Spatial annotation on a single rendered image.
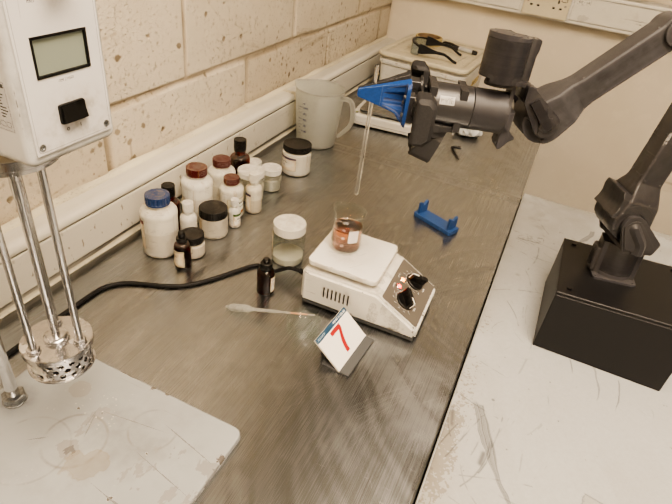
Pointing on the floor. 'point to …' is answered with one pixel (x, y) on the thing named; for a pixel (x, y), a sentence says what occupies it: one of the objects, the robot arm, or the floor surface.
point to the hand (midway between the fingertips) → (382, 94)
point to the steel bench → (438, 367)
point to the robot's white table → (546, 396)
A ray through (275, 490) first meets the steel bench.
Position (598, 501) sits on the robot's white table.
